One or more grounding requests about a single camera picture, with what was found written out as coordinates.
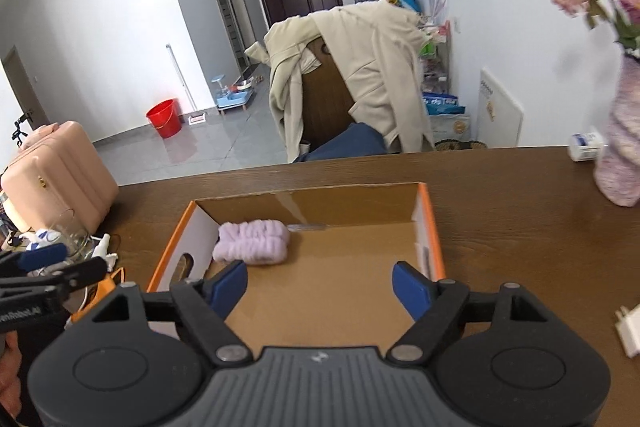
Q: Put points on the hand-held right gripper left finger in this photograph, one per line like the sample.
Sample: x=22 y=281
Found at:
x=231 y=287

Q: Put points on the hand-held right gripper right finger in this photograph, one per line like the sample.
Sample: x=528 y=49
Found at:
x=409 y=287

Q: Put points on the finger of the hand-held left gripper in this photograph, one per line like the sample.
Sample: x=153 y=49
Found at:
x=42 y=257
x=75 y=276

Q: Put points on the lilac fuzzy headband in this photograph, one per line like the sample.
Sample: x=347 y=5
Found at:
x=252 y=242

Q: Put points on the orange cardboard box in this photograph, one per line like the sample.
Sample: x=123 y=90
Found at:
x=340 y=267

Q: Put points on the person's left hand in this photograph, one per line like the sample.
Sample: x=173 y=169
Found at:
x=7 y=369

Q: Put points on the clear glass cup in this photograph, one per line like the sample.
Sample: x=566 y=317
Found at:
x=70 y=237

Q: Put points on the small white spray bottle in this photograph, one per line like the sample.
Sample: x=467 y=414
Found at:
x=102 y=246

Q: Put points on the pink suitcase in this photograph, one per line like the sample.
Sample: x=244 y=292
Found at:
x=55 y=172

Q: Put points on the small black tripod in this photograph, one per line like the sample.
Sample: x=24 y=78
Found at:
x=20 y=129

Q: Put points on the woven basket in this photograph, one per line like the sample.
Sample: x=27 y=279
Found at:
x=460 y=146

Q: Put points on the blue jeans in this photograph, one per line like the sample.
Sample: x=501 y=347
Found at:
x=350 y=142

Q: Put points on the white printed bag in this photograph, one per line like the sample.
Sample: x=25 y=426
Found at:
x=450 y=127

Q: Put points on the brown interior door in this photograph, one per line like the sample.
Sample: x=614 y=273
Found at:
x=20 y=92

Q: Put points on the red bucket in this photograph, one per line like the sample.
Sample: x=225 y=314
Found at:
x=164 y=117

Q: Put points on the blue white packet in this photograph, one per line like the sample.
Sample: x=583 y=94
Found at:
x=442 y=104

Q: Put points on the blue white pet feeder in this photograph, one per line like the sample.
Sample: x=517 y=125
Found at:
x=235 y=97

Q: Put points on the wooden chair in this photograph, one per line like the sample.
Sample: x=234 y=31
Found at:
x=325 y=102

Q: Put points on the white mop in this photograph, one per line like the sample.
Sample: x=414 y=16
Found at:
x=182 y=82

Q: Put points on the white charger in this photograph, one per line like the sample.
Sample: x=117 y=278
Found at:
x=631 y=329

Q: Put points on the white pill bottle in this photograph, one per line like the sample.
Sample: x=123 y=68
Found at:
x=586 y=146

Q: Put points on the beige coat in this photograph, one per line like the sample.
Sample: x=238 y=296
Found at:
x=380 y=57

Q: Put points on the pink textured vase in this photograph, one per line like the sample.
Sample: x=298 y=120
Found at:
x=622 y=147

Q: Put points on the white wall panel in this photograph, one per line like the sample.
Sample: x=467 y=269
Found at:
x=500 y=112

